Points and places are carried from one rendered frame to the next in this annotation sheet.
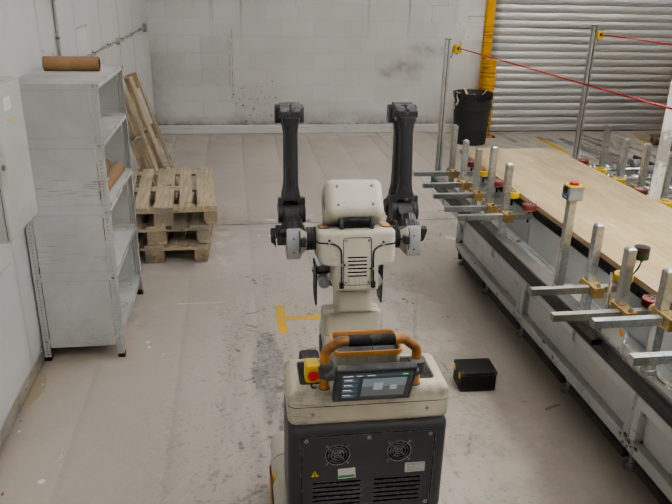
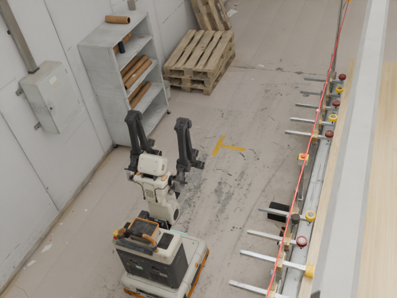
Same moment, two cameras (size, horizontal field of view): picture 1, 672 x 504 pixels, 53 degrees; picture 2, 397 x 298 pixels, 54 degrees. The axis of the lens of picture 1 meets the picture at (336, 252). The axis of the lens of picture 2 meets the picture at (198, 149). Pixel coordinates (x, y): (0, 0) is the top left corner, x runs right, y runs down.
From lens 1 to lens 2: 2.32 m
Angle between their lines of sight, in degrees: 37
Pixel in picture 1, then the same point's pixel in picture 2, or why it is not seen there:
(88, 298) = (124, 129)
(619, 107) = not seen: outside the picture
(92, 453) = (106, 202)
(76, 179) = (111, 84)
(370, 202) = (153, 169)
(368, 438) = (142, 261)
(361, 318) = (161, 207)
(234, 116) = not seen: outside the picture
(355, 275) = (149, 196)
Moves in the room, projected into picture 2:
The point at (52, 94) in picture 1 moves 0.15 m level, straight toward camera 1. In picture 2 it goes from (95, 49) to (90, 57)
